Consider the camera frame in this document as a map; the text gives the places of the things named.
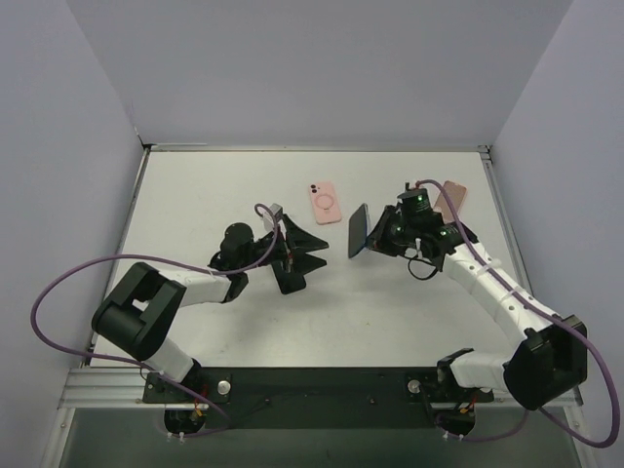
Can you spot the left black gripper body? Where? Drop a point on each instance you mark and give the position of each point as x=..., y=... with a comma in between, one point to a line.
x=285, y=253

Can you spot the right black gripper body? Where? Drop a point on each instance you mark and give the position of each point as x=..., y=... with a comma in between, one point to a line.
x=380, y=233

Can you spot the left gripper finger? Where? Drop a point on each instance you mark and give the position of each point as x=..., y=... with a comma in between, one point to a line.
x=303, y=264
x=300, y=241

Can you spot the black smartphone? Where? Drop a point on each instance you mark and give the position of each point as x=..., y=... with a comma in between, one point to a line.
x=288, y=281

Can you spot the blue phone case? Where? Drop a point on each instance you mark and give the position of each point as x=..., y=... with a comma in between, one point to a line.
x=358, y=230

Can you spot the pink phone case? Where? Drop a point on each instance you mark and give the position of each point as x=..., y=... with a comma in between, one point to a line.
x=324, y=202
x=456, y=193

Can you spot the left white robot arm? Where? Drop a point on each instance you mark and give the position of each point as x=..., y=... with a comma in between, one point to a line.
x=139, y=312

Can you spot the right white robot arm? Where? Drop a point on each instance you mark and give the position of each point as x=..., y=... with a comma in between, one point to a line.
x=548, y=357

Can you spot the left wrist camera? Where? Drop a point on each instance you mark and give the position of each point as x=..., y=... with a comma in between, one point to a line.
x=273, y=214

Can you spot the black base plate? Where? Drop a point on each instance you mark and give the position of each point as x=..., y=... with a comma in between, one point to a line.
x=315, y=412

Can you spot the aluminium frame rail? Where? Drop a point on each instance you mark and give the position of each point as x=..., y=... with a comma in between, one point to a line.
x=126, y=387

